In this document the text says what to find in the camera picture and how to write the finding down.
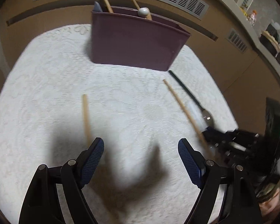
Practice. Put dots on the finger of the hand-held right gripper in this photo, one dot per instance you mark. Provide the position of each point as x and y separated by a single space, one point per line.
238 157
231 136

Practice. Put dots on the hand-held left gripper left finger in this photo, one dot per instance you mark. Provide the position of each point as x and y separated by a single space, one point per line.
92 161

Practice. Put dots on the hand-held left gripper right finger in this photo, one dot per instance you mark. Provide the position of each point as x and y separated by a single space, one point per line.
191 163

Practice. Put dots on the purple plastic utensil container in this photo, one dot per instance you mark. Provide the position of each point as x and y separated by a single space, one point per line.
130 42

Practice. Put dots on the white round-head utensil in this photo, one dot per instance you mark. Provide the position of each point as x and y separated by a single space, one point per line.
143 11

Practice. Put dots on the blue plastic spoon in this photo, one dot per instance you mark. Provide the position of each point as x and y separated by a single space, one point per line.
98 6

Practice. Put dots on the person's right forearm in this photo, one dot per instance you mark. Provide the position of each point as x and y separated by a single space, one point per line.
269 200

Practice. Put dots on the white lace tablecloth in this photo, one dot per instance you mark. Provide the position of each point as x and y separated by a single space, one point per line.
49 98

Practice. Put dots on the black round pot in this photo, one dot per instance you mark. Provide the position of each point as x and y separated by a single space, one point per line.
269 40

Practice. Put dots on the small grey vent grille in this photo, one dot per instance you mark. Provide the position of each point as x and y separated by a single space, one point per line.
236 39

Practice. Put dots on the black utensil holder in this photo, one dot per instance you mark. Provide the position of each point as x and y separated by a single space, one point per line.
275 26

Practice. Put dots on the grey kitchen counter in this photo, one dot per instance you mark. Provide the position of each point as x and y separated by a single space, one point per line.
224 4

